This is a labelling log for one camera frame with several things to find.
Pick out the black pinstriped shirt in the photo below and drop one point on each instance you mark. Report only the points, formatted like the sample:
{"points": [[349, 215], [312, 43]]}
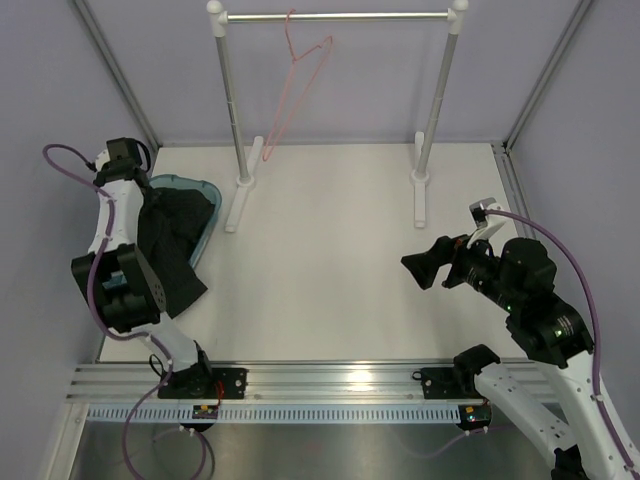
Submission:
{"points": [[170, 225]]}

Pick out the aluminium frame post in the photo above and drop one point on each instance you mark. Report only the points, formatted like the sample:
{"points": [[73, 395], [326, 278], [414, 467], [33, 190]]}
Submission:
{"points": [[99, 42], [551, 68]]}

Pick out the left aluminium frame post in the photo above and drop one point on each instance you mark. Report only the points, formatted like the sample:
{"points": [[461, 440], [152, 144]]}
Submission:
{"points": [[99, 42]]}

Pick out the teal plastic tray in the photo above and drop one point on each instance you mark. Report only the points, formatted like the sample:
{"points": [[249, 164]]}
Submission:
{"points": [[210, 220]]}

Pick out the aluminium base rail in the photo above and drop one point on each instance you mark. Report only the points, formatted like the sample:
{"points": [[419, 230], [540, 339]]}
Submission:
{"points": [[263, 383]]}

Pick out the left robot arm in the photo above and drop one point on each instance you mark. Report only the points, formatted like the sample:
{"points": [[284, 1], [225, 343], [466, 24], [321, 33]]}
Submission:
{"points": [[123, 292]]}

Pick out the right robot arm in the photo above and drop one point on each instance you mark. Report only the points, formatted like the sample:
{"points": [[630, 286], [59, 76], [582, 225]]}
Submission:
{"points": [[584, 443]]}

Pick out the white slotted cable duct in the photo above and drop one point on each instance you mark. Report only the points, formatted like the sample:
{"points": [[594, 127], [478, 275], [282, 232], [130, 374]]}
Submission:
{"points": [[277, 414]]}

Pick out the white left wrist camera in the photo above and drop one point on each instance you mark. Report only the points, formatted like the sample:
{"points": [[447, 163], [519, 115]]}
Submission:
{"points": [[99, 161]]}

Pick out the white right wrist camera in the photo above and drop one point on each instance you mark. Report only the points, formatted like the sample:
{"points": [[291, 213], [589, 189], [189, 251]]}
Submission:
{"points": [[486, 224]]}

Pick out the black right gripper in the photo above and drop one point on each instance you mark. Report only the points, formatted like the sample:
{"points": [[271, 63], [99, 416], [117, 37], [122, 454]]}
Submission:
{"points": [[425, 265]]}

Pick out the right aluminium frame post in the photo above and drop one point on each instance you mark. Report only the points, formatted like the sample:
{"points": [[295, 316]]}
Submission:
{"points": [[551, 68]]}

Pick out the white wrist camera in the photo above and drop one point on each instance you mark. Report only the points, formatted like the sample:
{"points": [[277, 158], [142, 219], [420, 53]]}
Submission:
{"points": [[99, 161], [486, 224]]}

